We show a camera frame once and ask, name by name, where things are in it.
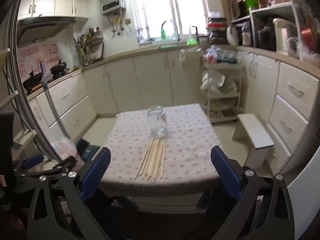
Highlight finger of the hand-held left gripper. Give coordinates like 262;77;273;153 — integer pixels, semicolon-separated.
24;156;77;178
14;153;45;174

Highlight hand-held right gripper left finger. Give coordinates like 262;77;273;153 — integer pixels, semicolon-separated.
27;147;118;240

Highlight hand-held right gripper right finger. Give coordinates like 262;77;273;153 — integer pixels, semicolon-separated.
210;145;295;240

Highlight bundle of wooden chopsticks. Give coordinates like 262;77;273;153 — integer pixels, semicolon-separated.
135;138;167;180

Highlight clear glass jar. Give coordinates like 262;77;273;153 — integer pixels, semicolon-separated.
146;105;168;139

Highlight pink floral cloth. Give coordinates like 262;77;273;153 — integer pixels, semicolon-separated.
51;137;77;162

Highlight teal dustpan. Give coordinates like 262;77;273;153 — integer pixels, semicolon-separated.
76;139;101;163

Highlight cherry print tablecloth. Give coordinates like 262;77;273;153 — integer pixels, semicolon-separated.
99;103;222;189

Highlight white stool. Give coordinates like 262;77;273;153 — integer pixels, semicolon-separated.
232;114;275;169

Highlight black wok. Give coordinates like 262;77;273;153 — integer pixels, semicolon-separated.
50;58;67;75
23;71;43;90

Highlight broom pole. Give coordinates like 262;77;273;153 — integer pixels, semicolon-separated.
39;57;75;150

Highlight white drawer cabinet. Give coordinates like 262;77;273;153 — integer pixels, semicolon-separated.
27;72;98;137

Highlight white refrigerator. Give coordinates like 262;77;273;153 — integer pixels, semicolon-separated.
287;152;320;230

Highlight white plastic bag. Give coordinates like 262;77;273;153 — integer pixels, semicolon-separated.
201;71;238;93

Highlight white base cabinet with drawers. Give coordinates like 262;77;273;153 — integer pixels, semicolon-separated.
236;46;320;170

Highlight white storage trolley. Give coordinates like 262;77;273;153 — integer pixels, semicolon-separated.
201;61;245;123

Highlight grey range hood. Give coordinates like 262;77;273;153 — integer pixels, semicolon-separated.
17;16;77;47

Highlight white cutting board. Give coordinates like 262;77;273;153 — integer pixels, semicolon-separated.
87;42;103;60

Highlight bagged groceries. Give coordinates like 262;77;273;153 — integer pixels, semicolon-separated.
205;44;240;64

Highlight white electric kettle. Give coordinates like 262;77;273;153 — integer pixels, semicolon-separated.
226;25;239;46

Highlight black rice cooker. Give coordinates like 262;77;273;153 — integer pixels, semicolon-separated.
257;20;277;52

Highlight stack of pots and pans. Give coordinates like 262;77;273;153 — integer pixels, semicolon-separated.
206;17;228;44

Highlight white thermos pot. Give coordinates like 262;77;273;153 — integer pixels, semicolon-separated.
272;17;298;54

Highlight metal sink faucet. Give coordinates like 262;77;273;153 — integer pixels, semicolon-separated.
170;20;181;46

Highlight red pot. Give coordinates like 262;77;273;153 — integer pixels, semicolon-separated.
300;25;318;53

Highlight white counter shelf rack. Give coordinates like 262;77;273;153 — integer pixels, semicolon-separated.
230;2;304;53

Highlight kitchen window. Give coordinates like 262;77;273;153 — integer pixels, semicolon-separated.
132;0;210;43

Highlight pink wall stickers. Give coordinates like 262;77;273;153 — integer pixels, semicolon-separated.
17;44;59;80

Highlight wall utensil rack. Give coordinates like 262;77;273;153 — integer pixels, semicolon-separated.
74;27;104;65

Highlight white wall cabinet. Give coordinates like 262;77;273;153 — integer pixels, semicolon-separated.
17;0;89;20

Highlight black upright handle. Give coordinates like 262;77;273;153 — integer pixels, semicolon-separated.
190;26;199;44

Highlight water heater hoses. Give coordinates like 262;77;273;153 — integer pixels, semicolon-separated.
107;12;132;38

